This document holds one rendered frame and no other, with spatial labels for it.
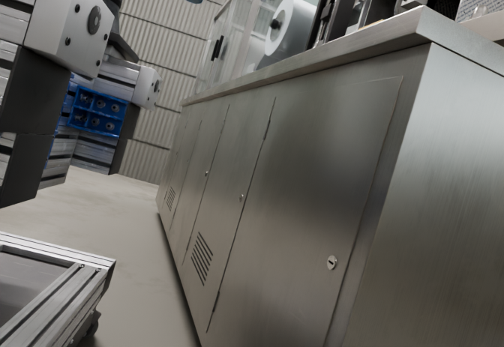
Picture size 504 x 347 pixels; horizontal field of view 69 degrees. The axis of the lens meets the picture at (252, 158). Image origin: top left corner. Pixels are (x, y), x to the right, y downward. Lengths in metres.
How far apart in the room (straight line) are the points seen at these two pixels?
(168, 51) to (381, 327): 4.21
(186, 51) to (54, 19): 4.13
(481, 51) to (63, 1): 0.54
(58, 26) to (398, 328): 0.57
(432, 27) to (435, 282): 0.36
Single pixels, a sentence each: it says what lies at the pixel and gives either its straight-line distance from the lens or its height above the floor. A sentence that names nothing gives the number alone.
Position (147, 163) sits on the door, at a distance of 4.48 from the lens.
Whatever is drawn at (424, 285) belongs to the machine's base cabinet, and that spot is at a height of 0.53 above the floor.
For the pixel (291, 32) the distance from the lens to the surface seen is 1.91.
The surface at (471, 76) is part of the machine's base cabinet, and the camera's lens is 0.62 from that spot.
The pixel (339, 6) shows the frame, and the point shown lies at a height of 1.14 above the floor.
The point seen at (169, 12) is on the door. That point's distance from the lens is 4.69.
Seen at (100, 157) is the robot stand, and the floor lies 0.54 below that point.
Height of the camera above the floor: 0.64
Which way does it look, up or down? level
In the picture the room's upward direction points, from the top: 16 degrees clockwise
